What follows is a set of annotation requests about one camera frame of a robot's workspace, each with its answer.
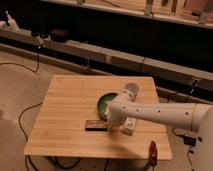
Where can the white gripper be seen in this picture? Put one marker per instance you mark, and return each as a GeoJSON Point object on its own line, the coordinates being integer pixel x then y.
{"type": "Point", "coordinates": [112, 126]}

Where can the dark rectangular eraser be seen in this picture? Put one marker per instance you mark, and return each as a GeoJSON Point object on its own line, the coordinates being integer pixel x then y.
{"type": "Point", "coordinates": [95, 125]}

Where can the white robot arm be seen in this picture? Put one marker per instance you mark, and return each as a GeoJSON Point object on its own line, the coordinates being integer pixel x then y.
{"type": "Point", "coordinates": [194, 117]}

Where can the white remote controller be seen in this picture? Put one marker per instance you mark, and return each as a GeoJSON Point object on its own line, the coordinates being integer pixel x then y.
{"type": "Point", "coordinates": [129, 126]}

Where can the green round plate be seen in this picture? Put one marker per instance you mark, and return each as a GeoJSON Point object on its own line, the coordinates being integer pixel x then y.
{"type": "Point", "coordinates": [103, 102]}

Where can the red clamp on table edge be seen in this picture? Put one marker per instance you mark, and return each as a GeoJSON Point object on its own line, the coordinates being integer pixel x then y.
{"type": "Point", "coordinates": [153, 154]}

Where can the wooden table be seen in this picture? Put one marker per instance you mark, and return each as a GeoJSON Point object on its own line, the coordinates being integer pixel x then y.
{"type": "Point", "coordinates": [59, 129]}

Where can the black power adapter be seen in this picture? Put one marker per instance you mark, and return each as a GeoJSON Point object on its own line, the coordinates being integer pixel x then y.
{"type": "Point", "coordinates": [189, 141]}

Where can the dark object on ledge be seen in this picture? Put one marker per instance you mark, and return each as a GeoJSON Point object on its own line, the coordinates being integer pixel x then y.
{"type": "Point", "coordinates": [59, 35]}

